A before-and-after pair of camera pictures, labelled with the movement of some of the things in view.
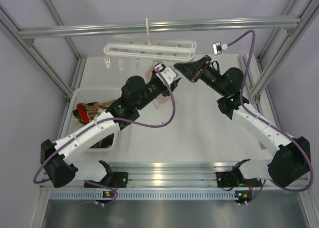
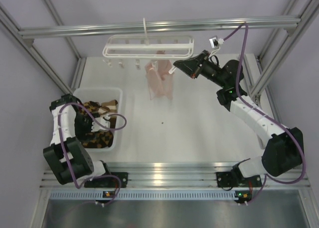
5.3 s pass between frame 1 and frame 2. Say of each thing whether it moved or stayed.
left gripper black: moved
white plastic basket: stayed
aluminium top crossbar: stayed
